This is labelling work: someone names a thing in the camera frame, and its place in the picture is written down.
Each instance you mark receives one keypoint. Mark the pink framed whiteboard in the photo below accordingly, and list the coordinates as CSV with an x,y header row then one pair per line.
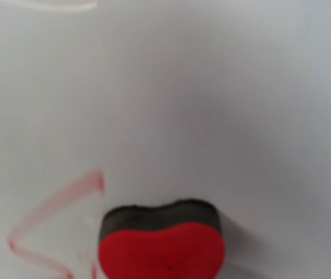
x,y
106,103

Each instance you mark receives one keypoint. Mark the red black whiteboard eraser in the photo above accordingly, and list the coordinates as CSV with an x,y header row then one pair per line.
x,y
182,239

